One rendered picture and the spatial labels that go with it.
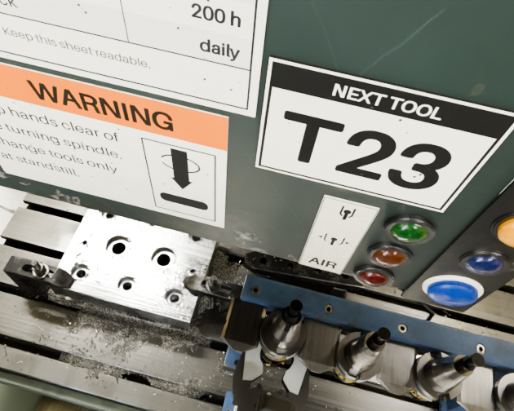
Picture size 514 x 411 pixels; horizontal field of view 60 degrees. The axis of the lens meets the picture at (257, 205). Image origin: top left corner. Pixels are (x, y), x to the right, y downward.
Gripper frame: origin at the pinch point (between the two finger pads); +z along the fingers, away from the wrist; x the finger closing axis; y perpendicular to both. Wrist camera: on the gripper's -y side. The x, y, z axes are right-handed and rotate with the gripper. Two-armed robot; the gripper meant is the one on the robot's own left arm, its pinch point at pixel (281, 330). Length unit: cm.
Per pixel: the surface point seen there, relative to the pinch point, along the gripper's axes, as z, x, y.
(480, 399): -2.6, 27.8, -2.2
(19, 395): -13, -55, 59
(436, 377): -2.4, 20.4, -5.5
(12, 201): 34, -81, 54
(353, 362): -3.0, 9.7, -4.3
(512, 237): -7.7, 6.2, -45.5
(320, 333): 0.4, 5.2, -1.8
